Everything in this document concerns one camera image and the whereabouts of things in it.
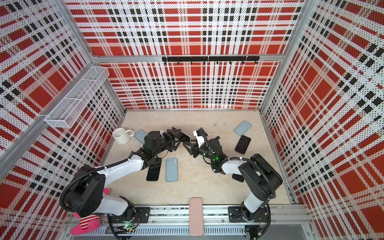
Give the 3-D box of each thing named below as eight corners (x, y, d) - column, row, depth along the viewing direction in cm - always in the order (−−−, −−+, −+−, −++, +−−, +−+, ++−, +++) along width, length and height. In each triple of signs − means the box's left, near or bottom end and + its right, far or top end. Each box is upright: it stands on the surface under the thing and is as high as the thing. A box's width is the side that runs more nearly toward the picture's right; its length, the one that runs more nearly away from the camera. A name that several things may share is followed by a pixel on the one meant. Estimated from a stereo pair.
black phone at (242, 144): (234, 150, 101) (234, 148, 99) (241, 136, 108) (242, 134, 106) (244, 155, 98) (245, 153, 96) (250, 140, 106) (251, 138, 104)
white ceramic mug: (116, 144, 104) (110, 137, 97) (120, 135, 109) (114, 127, 102) (131, 144, 104) (126, 137, 97) (135, 135, 109) (130, 127, 102)
